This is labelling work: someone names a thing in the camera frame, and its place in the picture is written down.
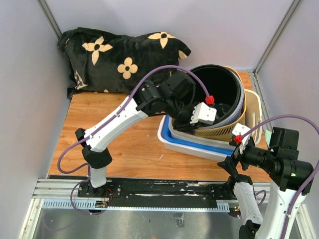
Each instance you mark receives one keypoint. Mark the black large bucket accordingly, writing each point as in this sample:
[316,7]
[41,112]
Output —
[220,84]

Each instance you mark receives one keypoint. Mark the beige perforated basket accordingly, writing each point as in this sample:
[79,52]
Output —
[254,114]

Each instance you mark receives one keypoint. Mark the aluminium frame rail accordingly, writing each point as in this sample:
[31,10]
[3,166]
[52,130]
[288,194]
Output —
[49,17]

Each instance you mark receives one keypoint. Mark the black mounting rail plate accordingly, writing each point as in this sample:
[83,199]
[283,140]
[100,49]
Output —
[159,193]

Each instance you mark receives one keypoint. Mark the yellow slatted basket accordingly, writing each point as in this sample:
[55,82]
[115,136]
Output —
[226,86]

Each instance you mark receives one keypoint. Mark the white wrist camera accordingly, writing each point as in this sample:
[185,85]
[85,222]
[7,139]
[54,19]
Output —
[240,136]
[203,113]

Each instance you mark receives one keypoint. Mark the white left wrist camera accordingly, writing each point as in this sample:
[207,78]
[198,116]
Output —
[203,113]

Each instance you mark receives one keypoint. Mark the grey bucket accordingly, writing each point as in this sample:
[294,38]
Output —
[227,114]

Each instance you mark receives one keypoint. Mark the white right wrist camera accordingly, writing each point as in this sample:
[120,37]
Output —
[240,136]

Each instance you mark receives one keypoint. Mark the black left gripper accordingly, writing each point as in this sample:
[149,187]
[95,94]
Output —
[185,126]

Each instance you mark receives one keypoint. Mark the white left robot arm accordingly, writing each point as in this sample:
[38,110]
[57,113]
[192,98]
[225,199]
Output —
[146,100]

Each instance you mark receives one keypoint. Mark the black floral pillow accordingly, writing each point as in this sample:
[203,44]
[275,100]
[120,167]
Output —
[104,62]

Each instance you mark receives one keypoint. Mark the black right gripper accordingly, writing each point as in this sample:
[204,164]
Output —
[230,164]

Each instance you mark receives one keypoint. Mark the blue rimmed white tub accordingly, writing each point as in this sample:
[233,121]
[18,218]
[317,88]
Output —
[189,148]

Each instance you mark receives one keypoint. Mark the green cloth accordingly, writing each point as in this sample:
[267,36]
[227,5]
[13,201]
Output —
[267,135]

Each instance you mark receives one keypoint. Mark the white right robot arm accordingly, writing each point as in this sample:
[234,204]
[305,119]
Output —
[288,187]

